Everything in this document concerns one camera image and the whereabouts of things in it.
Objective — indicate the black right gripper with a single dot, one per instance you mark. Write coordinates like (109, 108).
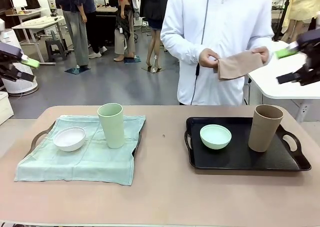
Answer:
(311, 40)

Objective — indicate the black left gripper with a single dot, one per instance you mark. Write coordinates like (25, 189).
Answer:
(10, 53)

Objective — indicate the beige cloth mat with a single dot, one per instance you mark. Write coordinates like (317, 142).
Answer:
(235, 67)

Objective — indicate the tall light green cup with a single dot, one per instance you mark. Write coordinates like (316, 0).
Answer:
(112, 129)

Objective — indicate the light green cloth mat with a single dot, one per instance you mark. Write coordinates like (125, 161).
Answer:
(75, 164)

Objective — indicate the mint green bowl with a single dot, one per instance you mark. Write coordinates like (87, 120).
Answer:
(215, 142)

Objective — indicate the person's left forearm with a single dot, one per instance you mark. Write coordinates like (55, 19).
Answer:
(270, 47)

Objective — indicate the person's right forearm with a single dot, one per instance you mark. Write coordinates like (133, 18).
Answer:
(180, 49)

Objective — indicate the black serving tray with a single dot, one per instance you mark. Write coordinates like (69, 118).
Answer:
(237, 159)

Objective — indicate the brown serving tray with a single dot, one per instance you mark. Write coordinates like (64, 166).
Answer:
(134, 154)

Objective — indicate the person's left hand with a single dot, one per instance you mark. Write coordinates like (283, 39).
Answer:
(263, 53)

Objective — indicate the person's right hand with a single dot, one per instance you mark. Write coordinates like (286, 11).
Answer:
(207, 58)

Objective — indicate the white side table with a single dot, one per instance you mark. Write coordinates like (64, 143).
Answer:
(270, 84)

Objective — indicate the grey plastic stool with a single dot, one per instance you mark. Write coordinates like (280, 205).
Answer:
(55, 45)

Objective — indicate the white storage box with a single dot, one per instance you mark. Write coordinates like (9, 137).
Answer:
(5, 107)

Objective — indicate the long white desk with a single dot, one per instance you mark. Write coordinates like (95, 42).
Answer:
(37, 23)

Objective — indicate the black tripod pole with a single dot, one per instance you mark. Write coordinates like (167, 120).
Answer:
(281, 17)

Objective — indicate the white desk with monitor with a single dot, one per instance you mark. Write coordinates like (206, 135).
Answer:
(27, 12)

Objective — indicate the mannequin with yellow garment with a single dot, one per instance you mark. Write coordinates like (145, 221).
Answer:
(302, 4)

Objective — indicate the person in grey trousers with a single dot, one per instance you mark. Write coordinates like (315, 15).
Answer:
(75, 32)

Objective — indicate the tall brown cup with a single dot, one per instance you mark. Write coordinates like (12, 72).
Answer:
(265, 132)

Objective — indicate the person in dark trousers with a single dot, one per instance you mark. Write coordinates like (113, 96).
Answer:
(96, 32)

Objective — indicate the white bowl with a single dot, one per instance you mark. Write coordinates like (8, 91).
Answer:
(69, 142)

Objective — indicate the person in white jacket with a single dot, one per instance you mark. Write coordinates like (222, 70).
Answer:
(217, 19)

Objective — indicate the mannequin with red jacket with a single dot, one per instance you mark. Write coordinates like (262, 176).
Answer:
(125, 24)

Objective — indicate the black metal chair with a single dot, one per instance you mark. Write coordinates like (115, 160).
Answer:
(145, 25)

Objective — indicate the mannequin in dark jacket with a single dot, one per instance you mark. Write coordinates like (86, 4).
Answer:
(153, 7)

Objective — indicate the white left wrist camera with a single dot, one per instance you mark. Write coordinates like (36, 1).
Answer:
(1, 25)

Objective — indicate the reflective floor base plate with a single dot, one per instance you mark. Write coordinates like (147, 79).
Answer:
(136, 60)
(75, 70)

